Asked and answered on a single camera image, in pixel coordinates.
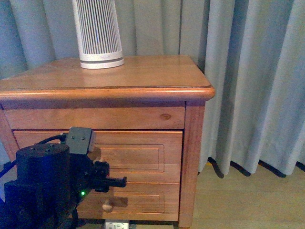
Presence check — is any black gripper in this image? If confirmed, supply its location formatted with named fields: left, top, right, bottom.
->
left=70, top=154, right=127, bottom=205

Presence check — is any wooden drawer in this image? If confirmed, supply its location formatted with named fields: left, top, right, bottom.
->
left=13, top=130, right=183, bottom=184
left=77, top=183, right=180, bottom=221

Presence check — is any floor power socket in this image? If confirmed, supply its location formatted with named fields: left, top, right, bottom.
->
left=104, top=220, right=130, bottom=229

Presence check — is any wooden nightstand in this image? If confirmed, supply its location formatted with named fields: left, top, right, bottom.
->
left=0, top=55, right=215, bottom=229

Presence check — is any white cylindrical air purifier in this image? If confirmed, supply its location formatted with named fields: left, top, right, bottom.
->
left=72, top=0, right=124, bottom=69

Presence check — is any grey curtain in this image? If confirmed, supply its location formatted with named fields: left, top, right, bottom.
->
left=0, top=0, right=305, bottom=178

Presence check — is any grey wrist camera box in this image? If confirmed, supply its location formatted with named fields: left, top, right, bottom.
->
left=65, top=127, right=96, bottom=155

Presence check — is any black cable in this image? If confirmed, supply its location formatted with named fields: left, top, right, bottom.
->
left=0, top=133, right=66, bottom=178

